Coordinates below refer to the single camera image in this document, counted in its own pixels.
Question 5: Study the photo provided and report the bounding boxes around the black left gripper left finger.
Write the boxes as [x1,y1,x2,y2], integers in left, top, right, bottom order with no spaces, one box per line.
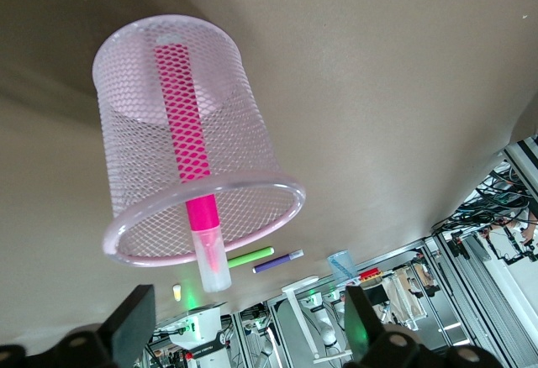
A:
[103,283,158,368]

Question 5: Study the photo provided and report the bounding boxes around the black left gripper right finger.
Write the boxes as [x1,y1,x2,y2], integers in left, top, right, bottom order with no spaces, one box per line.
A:
[343,285,383,356]

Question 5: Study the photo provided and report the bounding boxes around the blue marker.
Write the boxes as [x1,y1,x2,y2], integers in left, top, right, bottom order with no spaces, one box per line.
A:
[330,258,353,280]

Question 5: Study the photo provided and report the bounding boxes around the pink marker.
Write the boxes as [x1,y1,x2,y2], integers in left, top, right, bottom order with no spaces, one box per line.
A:
[153,38,232,293]

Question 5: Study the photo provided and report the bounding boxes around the red plastic box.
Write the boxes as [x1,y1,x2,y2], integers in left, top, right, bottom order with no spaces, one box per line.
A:
[357,267,384,283]

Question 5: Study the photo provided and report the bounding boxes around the blue mesh cup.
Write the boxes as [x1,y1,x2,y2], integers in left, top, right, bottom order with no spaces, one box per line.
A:
[326,250,358,288]

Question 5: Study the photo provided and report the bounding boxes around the purple marker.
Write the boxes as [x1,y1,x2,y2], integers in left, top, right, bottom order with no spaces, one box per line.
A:
[252,249,304,275]

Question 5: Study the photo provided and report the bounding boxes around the green marker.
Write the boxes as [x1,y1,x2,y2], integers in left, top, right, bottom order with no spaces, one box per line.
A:
[226,246,275,269]

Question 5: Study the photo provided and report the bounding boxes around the pink mesh cup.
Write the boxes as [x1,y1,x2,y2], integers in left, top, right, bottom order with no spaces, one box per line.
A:
[92,13,307,268]

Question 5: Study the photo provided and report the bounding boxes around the brown table cover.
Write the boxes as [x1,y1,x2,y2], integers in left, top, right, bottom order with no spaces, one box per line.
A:
[0,0,538,339]

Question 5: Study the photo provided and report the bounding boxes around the aluminium frame rack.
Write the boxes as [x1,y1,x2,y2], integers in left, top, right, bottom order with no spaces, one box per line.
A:
[419,134,538,368]

